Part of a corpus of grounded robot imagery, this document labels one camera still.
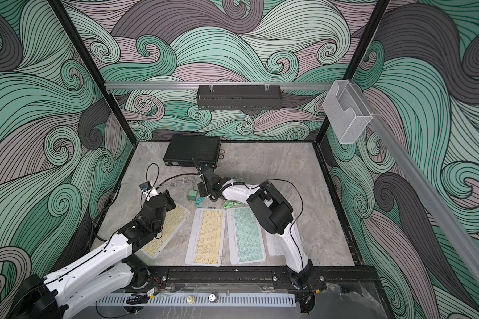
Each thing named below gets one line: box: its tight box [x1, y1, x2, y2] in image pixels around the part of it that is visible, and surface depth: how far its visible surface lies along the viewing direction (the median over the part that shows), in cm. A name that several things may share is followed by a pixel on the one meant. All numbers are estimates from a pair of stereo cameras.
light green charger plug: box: [186, 189, 198, 203], surface depth 97 cm
